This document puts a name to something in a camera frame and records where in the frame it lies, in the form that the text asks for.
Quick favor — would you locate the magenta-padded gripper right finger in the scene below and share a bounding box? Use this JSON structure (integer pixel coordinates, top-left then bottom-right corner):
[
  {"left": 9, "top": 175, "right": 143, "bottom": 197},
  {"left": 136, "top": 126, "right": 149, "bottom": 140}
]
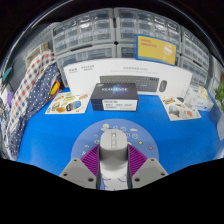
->
[{"left": 126, "top": 145, "right": 169, "bottom": 190}]

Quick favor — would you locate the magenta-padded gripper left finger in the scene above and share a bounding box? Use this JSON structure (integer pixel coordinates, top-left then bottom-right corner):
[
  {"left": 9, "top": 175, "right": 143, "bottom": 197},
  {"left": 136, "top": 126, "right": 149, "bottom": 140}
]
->
[{"left": 59, "top": 145, "right": 102, "bottom": 190}]

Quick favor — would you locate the white computer mouse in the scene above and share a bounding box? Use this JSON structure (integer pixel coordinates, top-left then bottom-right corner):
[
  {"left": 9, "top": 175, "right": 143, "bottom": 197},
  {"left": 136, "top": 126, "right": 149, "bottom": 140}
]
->
[{"left": 99, "top": 129, "right": 129, "bottom": 174}]

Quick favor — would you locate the round blue cartoon mouse pad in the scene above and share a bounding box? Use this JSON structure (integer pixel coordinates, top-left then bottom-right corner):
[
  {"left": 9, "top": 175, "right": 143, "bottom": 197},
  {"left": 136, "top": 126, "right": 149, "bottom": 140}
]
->
[{"left": 70, "top": 118, "right": 159, "bottom": 191}]

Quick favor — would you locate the food sticker sheet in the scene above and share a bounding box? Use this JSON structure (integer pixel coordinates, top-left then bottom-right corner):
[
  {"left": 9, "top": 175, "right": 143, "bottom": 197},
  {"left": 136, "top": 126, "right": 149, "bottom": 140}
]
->
[{"left": 44, "top": 92, "right": 92, "bottom": 115}]

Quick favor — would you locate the cartoon sticker sheet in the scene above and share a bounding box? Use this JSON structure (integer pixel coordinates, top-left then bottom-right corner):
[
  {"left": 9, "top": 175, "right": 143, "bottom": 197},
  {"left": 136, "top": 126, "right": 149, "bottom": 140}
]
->
[{"left": 159, "top": 95, "right": 203, "bottom": 122}]

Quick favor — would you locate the small black box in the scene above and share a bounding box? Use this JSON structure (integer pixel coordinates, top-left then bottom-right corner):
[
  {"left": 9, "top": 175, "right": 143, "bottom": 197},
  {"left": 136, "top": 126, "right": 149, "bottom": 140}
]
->
[{"left": 90, "top": 82, "right": 139, "bottom": 112}]

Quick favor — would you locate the navy polka dot cloth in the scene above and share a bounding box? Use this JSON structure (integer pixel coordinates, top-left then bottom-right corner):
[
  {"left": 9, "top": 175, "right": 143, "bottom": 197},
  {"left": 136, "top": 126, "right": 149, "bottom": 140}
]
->
[{"left": 6, "top": 63, "right": 63, "bottom": 161}]

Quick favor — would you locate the small yellow object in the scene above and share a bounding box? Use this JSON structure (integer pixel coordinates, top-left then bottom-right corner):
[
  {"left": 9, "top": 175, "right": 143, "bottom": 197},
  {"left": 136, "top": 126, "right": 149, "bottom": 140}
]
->
[{"left": 49, "top": 80, "right": 62, "bottom": 96}]

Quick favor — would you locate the white tissue pack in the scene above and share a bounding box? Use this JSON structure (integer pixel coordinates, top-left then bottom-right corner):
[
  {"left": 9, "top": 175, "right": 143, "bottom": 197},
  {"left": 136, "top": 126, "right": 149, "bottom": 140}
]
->
[{"left": 184, "top": 85, "right": 214, "bottom": 112}]

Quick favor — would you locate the white keyboard box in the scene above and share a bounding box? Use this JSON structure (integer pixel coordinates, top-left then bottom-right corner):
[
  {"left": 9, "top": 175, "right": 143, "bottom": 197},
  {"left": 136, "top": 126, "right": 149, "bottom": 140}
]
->
[{"left": 63, "top": 58, "right": 194, "bottom": 98}]

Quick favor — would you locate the red blue checkered cloth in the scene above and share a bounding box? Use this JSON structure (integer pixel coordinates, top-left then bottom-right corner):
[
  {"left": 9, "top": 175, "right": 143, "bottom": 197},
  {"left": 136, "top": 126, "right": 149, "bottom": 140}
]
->
[{"left": 8, "top": 51, "right": 56, "bottom": 134}]

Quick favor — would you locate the small purple object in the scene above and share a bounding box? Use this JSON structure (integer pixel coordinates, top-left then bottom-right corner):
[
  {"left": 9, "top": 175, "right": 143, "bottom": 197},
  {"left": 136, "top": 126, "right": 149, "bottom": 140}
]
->
[{"left": 6, "top": 91, "right": 14, "bottom": 108}]

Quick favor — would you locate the green potted plant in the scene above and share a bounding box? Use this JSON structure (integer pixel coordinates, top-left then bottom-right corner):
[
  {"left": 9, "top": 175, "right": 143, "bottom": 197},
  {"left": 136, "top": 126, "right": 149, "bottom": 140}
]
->
[{"left": 213, "top": 83, "right": 224, "bottom": 141}]

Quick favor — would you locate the yellow and blue box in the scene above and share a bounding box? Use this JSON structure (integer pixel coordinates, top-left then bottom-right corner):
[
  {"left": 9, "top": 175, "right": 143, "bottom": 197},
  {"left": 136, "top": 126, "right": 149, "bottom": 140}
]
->
[{"left": 134, "top": 34, "right": 178, "bottom": 66}]

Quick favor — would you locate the teal tool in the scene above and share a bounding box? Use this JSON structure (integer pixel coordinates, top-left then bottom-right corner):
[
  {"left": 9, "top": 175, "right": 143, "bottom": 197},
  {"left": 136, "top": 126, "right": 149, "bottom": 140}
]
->
[{"left": 1, "top": 67, "right": 13, "bottom": 84}]

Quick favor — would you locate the white woven basket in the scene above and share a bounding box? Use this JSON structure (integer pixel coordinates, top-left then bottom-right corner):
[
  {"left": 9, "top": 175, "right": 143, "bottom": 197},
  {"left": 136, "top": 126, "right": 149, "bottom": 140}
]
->
[{"left": 24, "top": 42, "right": 51, "bottom": 68}]

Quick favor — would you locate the grey tall drawer cabinet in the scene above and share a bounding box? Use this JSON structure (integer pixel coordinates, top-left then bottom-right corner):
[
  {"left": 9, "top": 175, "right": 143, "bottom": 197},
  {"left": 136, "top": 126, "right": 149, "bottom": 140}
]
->
[{"left": 179, "top": 26, "right": 210, "bottom": 89}]

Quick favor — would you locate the grey small-drawer cabinet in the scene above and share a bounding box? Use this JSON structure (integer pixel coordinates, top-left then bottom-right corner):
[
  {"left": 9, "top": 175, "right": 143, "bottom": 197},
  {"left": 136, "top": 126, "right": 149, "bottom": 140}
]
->
[
  {"left": 52, "top": 9, "right": 117, "bottom": 56},
  {"left": 114, "top": 7, "right": 183, "bottom": 51}
]

